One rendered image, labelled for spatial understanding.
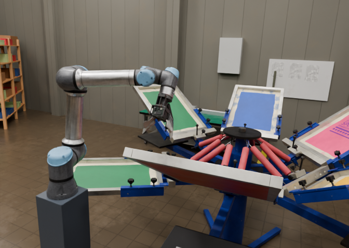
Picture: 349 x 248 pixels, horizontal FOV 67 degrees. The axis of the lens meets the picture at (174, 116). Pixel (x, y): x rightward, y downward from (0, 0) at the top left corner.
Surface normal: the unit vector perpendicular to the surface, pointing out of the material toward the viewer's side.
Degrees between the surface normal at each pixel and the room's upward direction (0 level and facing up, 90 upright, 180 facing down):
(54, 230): 90
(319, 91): 90
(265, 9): 90
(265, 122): 32
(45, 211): 90
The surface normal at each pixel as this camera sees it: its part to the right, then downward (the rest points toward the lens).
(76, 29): -0.42, 0.20
